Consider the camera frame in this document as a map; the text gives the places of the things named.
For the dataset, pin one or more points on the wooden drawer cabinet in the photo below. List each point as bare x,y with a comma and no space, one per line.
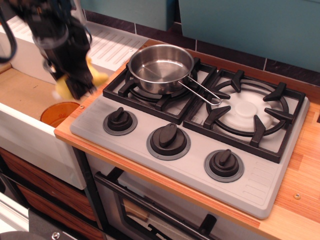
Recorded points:
57,201

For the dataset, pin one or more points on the black left burner grate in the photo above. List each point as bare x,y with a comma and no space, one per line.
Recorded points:
171,107

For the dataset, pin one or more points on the toy oven door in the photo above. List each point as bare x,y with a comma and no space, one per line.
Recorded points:
111,182

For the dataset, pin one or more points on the yellow stuffed duck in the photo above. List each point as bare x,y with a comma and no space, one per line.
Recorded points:
62,89

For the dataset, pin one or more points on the orange plastic plate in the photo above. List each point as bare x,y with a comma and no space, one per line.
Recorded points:
57,113

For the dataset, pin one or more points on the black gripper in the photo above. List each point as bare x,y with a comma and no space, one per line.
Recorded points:
65,58

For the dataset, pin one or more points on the black right stove knob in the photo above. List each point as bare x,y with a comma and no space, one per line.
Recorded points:
224,166

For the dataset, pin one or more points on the black left stove knob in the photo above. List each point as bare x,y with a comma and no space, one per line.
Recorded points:
120,122

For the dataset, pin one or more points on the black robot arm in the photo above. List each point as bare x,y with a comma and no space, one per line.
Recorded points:
45,17

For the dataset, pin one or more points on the black burner grate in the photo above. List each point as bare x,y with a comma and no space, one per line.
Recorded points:
260,118
171,107

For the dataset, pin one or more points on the white toy sink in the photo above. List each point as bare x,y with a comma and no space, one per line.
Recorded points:
26,90

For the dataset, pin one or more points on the black stove knob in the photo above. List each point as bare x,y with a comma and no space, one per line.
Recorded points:
168,143
224,166
120,122

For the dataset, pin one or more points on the black right burner grate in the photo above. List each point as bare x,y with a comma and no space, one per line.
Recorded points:
260,118

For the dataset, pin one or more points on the stainless steel pan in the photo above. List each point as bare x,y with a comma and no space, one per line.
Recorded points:
164,69

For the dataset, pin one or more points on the grey toy stove top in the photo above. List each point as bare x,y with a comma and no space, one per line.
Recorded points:
254,193

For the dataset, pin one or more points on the black middle stove knob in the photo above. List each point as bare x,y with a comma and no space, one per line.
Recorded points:
168,143

